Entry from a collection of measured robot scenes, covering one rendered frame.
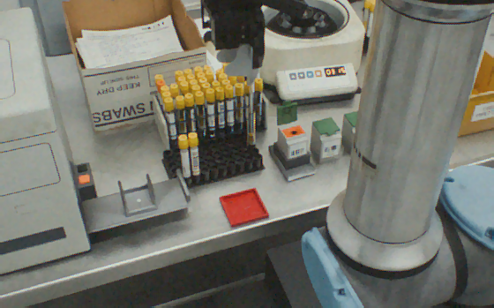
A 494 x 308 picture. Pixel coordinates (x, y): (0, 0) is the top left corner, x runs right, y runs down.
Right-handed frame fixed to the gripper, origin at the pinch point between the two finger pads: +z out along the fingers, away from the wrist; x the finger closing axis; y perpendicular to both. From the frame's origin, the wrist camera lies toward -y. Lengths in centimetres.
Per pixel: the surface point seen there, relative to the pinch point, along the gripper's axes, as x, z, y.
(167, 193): 8.2, 14.2, 18.2
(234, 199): 10.2, 18.0, 7.0
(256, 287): -28, 106, -13
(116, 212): 9.3, 14.2, 27.0
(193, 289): -16, 79, 11
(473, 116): 9.9, 13.3, -41.6
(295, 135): 6.0, 10.5, -6.2
